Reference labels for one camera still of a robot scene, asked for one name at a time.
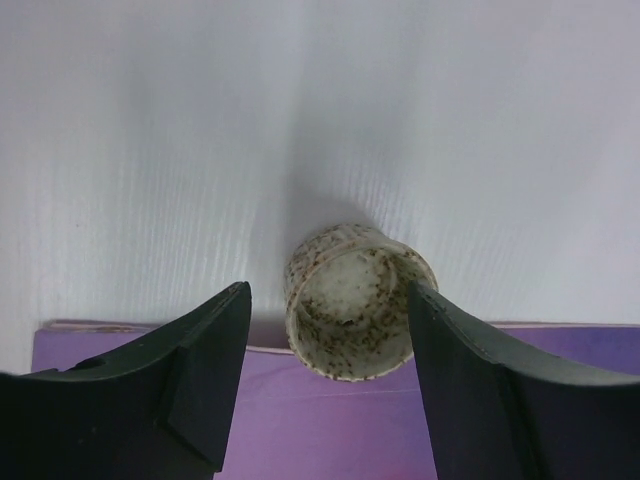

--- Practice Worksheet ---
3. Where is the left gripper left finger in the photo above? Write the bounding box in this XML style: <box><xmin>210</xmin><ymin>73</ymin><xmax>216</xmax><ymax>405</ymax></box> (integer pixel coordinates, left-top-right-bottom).
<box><xmin>1</xmin><ymin>282</ymin><xmax>252</xmax><ymax>479</ymax></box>

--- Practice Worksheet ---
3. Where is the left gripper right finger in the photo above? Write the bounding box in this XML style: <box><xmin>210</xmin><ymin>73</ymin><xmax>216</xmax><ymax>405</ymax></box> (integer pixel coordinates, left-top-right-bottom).
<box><xmin>408</xmin><ymin>281</ymin><xmax>639</xmax><ymax>479</ymax></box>

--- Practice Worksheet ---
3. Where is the purple Elsa placemat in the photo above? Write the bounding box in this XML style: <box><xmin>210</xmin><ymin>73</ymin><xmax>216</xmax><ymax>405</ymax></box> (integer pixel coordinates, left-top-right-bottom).
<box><xmin>32</xmin><ymin>324</ymin><xmax>639</xmax><ymax>480</ymax></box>

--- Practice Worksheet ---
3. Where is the speckled ceramic cup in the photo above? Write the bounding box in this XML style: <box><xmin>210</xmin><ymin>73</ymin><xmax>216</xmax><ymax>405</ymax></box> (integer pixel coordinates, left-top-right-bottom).
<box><xmin>284</xmin><ymin>223</ymin><xmax>438</xmax><ymax>382</ymax></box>

